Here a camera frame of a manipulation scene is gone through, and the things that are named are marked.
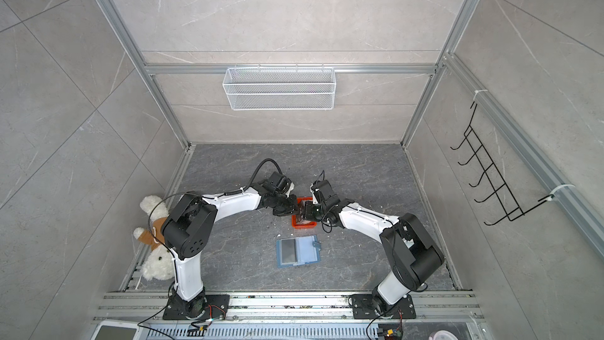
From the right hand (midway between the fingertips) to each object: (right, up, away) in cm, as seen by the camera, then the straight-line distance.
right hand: (303, 210), depth 90 cm
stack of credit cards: (0, -5, +1) cm, 5 cm away
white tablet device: (-53, -30, -23) cm, 65 cm away
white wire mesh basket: (-13, +51, +11) cm, 54 cm away
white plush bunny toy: (-47, -14, -15) cm, 52 cm away
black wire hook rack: (+55, +7, -29) cm, 63 cm away
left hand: (-1, +1, +2) cm, 3 cm away
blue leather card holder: (-2, -14, -5) cm, 15 cm away
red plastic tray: (-2, -4, +2) cm, 5 cm away
